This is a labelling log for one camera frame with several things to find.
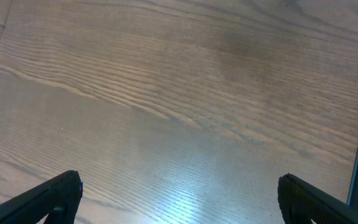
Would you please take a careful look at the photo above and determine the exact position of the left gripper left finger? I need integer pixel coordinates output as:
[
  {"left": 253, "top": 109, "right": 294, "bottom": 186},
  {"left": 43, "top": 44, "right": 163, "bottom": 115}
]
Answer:
[{"left": 0, "top": 170, "right": 83, "bottom": 224}]

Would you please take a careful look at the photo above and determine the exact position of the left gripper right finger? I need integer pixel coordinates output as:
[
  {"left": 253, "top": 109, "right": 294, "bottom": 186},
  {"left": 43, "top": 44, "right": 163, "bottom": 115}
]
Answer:
[{"left": 277, "top": 174, "right": 358, "bottom": 224}]

